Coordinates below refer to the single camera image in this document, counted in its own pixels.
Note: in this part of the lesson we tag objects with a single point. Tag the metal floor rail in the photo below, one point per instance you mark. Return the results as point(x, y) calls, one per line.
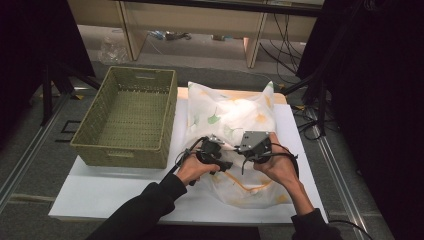
point(30, 150)
point(340, 180)

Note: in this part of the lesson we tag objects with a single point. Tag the black metal stand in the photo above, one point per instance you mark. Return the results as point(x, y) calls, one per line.
point(50, 93)
point(320, 86)

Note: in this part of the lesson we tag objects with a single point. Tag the leaf print storage bag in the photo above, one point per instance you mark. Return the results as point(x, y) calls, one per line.
point(230, 116)

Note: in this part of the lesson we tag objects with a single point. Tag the black curtain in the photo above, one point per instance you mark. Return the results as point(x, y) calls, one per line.
point(30, 50)
point(383, 100)

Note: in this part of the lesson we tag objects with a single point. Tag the person's right hand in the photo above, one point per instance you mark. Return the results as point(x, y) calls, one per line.
point(280, 166)

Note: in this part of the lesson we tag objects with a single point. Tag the green woven basket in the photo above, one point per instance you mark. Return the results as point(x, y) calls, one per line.
point(133, 116)

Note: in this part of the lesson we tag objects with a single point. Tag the teal plastic wrapper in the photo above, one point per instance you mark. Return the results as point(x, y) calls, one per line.
point(222, 37)

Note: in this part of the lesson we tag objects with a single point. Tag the pile of small tools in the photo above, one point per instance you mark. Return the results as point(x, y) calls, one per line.
point(176, 35)

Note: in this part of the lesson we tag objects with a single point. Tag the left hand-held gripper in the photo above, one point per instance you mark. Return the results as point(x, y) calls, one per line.
point(210, 150)

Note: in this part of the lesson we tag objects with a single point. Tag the white padded cloth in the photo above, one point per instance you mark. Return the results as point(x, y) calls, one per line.
point(243, 111)

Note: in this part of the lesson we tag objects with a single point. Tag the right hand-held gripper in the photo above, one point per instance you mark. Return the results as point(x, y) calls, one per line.
point(255, 143)

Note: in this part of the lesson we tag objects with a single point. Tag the light wooden shelf unit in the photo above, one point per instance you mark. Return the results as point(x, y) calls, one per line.
point(186, 20)

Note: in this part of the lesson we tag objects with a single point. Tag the clear plastic bag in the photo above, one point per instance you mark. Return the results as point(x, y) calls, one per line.
point(113, 50)

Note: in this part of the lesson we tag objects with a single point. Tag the person's left hand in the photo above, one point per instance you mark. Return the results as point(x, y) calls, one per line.
point(191, 168)

